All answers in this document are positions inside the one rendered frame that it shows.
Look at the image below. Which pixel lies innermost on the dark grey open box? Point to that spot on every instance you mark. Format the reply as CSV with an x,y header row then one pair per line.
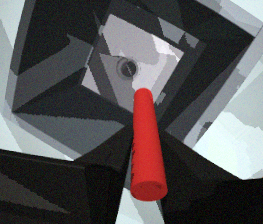
x,y
57,38

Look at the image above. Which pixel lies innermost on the red peg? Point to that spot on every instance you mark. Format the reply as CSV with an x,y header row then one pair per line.
x,y
148,182

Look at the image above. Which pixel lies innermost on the grey square plate with hole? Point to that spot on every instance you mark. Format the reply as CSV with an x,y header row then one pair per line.
x,y
109,72

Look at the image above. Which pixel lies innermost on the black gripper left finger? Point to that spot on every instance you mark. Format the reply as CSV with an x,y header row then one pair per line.
x,y
86,190

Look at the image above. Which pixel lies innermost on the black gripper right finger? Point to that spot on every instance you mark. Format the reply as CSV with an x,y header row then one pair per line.
x,y
199,192

